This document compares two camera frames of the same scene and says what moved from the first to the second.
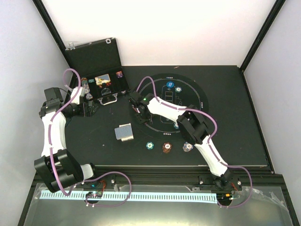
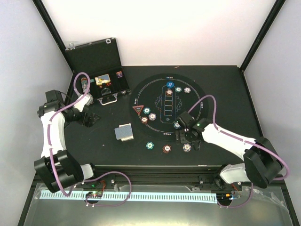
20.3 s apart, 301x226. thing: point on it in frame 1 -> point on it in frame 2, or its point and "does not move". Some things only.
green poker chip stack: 150,145 does not move
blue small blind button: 170,84 does not move
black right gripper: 141,120 -> 180,139
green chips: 176,125 does not move
